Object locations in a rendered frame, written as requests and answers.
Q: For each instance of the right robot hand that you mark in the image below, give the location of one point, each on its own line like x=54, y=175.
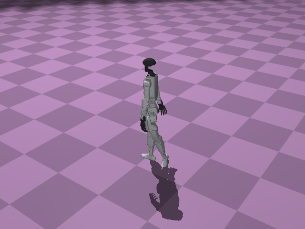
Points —
x=162, y=108

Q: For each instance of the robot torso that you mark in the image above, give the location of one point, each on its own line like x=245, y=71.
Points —
x=152, y=106

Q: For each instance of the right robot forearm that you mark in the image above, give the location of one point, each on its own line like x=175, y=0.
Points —
x=158, y=98

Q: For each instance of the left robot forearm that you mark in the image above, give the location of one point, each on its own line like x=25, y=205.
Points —
x=144, y=108

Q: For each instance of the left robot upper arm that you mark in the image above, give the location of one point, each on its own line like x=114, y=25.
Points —
x=147, y=84

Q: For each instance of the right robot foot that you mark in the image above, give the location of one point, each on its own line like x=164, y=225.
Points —
x=153, y=157

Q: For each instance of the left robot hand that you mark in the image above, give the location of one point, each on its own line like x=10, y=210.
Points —
x=143, y=124

